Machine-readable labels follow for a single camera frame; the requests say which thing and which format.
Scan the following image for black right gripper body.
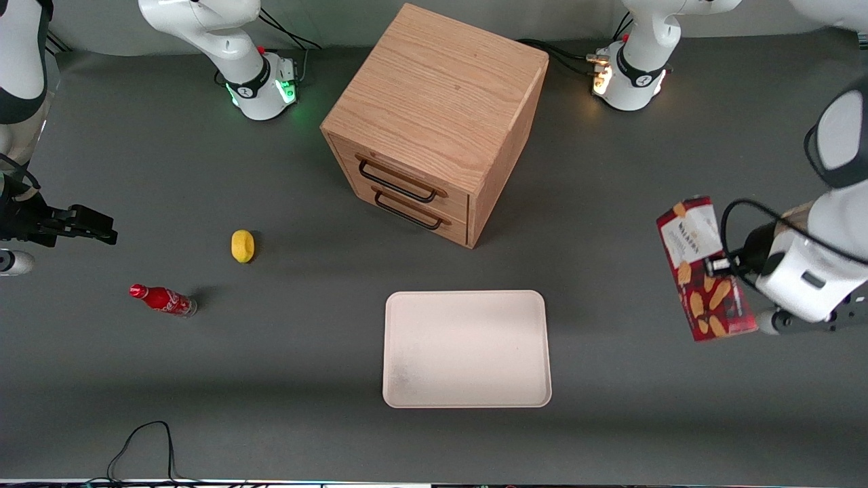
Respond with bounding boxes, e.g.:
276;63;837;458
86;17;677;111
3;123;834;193
0;173;68;246

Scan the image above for red cookie box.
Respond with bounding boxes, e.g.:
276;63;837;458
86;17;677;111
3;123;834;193
656;196;758;342

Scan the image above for cream plastic tray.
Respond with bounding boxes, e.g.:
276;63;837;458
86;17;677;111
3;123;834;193
382;290;553;409

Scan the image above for red cola bottle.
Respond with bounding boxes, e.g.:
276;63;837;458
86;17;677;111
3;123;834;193
129;283;198;318

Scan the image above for yellow lemon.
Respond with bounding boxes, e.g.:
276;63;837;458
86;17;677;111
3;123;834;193
231;229;256;264

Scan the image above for wooden two-drawer cabinet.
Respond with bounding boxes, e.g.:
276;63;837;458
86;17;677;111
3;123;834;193
320;3;550;249

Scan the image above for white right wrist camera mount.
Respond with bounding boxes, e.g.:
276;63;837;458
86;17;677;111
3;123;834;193
0;249;35;277

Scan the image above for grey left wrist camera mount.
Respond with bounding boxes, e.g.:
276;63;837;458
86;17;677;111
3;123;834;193
758;297;868;338

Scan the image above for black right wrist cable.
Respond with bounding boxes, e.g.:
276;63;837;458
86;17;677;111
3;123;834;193
0;152;43;192

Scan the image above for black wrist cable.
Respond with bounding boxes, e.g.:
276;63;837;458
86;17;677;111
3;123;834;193
0;152;43;192
719;198;868;277

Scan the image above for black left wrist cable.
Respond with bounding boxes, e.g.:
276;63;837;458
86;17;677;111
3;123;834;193
719;198;868;277

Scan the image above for black looped table cable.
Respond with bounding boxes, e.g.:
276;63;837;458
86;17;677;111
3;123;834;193
85;420;248;488

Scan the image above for black right base cables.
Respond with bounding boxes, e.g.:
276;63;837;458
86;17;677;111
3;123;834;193
256;5;323;87

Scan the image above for black base cables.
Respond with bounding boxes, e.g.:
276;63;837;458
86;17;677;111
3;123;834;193
515;12;637;77
256;5;323;87

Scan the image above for black left base cables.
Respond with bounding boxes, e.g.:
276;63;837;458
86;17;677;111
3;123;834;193
515;12;637;77

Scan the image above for long black drawer handle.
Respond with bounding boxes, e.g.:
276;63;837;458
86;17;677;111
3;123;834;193
355;155;448;204

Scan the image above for short black drawer handle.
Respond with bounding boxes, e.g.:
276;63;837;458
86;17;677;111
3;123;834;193
372;186;452;231

